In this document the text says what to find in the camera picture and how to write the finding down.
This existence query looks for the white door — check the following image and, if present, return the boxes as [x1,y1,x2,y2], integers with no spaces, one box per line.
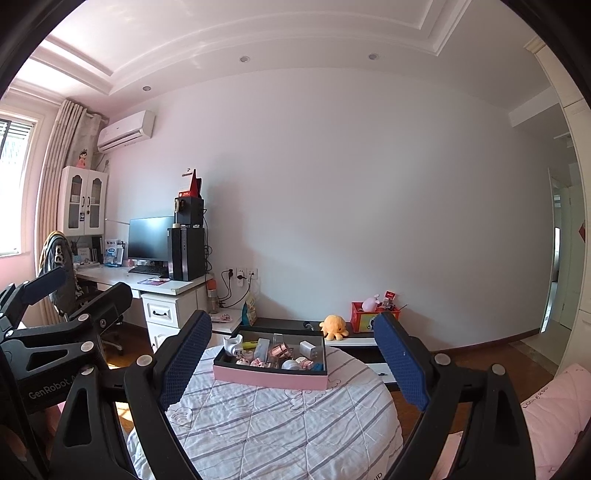
[540,168,585,333]

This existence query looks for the white glass door cabinet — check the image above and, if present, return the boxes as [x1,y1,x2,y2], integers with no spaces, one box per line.
[59,166,109,238]

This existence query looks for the blue white box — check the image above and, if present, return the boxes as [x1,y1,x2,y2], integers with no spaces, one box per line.
[104,239,125,267]

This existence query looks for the white desk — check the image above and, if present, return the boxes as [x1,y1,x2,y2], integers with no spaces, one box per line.
[74,265,215,342]

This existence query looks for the red boxes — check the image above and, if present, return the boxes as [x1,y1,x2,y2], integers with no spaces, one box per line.
[180,169,204,199]

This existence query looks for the striped white quilt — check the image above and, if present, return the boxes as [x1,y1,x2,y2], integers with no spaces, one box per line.
[127,344,404,480]

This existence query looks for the white air conditioner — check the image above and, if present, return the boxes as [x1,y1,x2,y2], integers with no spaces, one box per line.
[97,110,155,152]

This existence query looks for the orange octopus plush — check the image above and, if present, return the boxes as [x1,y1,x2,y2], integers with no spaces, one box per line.
[320,315,348,341]

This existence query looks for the window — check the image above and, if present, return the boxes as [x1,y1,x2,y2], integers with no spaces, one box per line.
[0,115,40,257]

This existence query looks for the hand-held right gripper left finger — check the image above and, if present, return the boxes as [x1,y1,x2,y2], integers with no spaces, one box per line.
[48,310,213,480]

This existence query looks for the black office chair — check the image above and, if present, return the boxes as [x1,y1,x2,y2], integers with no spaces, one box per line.
[39,231,125,356]

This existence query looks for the pink black storage box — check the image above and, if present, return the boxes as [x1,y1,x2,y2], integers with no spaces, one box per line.
[212,329,329,391]

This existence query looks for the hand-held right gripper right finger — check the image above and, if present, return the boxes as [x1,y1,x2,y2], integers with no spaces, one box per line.
[373,311,536,480]

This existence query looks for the black computer monitor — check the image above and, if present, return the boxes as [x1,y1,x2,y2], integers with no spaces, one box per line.
[128,216,175,266]

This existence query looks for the red storage crate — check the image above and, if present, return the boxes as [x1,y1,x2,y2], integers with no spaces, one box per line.
[351,301,400,332]

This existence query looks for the black computer tower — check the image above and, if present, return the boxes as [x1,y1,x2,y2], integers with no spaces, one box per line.
[167,227,206,282]

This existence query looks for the black speaker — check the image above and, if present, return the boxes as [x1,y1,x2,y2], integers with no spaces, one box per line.
[174,197,205,228]

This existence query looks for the beige curtain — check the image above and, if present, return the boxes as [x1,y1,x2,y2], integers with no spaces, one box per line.
[37,99,107,324]

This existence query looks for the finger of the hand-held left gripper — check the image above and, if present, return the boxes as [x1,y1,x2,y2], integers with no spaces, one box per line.
[0,267,68,334]
[0,281,134,376]

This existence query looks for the white wardrobe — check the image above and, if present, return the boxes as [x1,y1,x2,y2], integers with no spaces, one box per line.
[524,37,591,374]

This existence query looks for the pink blanket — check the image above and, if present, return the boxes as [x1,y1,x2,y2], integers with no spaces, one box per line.
[434,362,589,480]

